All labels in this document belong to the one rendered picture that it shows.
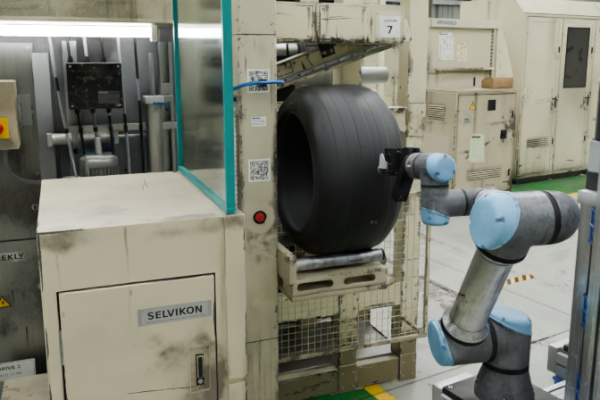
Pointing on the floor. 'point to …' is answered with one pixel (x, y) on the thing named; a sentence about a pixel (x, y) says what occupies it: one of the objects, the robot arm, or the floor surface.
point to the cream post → (262, 233)
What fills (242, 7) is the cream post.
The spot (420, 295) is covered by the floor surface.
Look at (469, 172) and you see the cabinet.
